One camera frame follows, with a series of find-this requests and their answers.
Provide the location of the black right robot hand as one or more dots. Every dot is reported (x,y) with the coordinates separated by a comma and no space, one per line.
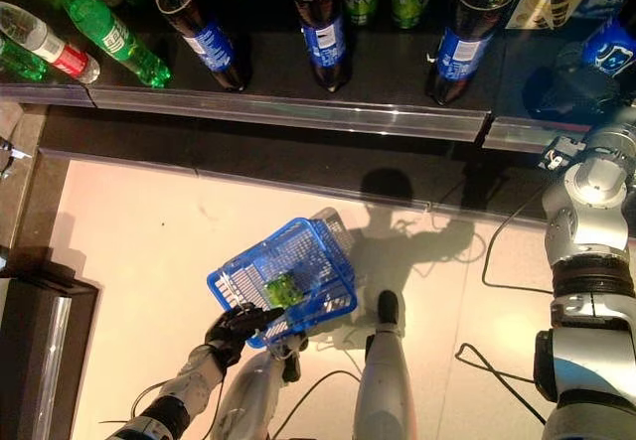
(571,95)

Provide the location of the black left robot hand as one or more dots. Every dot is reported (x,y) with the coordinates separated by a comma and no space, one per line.
(238,331)

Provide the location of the blue plastic shopping basket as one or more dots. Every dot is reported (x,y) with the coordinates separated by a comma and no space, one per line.
(318,256)

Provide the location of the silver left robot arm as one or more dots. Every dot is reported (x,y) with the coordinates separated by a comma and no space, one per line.
(189,385)

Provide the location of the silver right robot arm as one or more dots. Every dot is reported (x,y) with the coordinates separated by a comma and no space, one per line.
(586,196)

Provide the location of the silver left robot leg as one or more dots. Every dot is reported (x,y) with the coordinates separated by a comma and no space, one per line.
(258,395)

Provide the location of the silver robot leg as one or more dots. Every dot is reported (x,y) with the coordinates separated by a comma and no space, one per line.
(258,395)
(385,385)

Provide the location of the silver right robot leg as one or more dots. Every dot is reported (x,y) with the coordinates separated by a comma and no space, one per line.
(385,385)

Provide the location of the display cabinet black base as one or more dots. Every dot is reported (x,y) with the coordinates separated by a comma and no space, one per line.
(30,360)

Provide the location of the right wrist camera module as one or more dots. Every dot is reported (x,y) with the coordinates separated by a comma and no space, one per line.
(561,154)

